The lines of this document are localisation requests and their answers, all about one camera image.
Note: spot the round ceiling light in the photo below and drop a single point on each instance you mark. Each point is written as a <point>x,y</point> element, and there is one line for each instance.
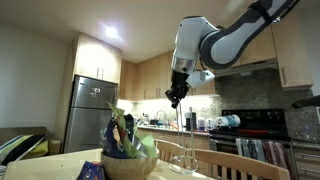
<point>111,32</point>

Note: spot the yellow pillow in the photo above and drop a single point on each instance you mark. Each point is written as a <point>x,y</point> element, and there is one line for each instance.
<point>38,150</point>

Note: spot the striped pillow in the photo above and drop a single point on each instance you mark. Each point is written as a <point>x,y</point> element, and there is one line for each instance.
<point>16,146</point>

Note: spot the granite countertop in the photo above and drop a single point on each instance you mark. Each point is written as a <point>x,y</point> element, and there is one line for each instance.
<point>156,127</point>

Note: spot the wooden chair back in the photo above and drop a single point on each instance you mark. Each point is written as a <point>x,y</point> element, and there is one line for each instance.
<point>240,165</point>

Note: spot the white jar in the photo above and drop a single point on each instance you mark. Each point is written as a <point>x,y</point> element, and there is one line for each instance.
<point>201,124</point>

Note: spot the brown sofa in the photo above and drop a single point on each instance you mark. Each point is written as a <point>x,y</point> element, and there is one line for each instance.
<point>20,130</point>

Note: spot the grey dish towel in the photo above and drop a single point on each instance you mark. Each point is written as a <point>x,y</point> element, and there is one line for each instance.
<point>241,146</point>

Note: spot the chrome kitchen faucet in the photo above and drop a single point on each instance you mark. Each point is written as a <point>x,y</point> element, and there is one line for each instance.
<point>161,115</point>

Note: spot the white kettle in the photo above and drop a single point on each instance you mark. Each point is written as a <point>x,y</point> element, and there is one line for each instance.
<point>210,124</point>

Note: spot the stainless steel refrigerator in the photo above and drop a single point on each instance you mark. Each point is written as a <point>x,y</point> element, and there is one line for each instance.
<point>90,116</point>

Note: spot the black kitchen stove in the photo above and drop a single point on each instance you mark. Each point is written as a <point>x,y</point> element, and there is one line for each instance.
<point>260,120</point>

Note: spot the wooden base kitchen cabinets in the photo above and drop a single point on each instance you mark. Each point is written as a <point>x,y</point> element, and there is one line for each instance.
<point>160,135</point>

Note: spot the small blue snack bag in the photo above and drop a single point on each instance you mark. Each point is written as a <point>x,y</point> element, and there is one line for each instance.
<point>91,171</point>

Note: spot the single-door wooden wall cabinet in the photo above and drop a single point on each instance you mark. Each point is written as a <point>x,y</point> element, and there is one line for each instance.
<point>295,56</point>

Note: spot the large blue snack bag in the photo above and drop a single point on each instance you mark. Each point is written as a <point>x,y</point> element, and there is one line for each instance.
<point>111,143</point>

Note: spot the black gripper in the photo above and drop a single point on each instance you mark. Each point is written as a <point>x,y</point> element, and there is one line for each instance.
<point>179,85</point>

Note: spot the wooden wall cabinet row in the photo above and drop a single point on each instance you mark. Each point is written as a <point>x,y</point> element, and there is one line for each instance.
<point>150,76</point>

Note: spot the black coffee maker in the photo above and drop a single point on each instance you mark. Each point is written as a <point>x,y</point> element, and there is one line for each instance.
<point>188,121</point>

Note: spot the pale double-door wooden cabinet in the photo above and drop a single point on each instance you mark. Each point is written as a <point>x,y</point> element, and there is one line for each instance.
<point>93,60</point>

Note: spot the red striped dish towel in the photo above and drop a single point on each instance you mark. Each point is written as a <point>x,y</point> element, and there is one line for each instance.
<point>276,153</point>

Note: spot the dark striped dish towel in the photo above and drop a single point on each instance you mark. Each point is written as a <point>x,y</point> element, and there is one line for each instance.
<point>256,149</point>

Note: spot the white blue paper towel pack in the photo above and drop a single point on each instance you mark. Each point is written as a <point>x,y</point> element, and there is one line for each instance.
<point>228,120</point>

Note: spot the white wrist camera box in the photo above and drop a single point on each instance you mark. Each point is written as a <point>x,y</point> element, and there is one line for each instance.
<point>201,78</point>

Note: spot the dark snack bag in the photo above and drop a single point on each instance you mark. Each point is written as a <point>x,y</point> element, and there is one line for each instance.
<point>129,126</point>

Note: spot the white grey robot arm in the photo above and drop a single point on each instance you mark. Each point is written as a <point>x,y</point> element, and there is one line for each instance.
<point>190,40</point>

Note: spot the black mount bar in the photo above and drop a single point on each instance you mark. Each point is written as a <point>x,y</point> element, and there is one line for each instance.
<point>306,101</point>

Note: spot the wooden drawer cabinet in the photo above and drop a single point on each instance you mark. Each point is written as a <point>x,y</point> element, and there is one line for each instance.
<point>306,163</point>

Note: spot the wooden slat-back chair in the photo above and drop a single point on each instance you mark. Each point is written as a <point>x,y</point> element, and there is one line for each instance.
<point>165,150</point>

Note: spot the wooden bowl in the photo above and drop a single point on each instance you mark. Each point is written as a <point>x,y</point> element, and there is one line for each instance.
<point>128,168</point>

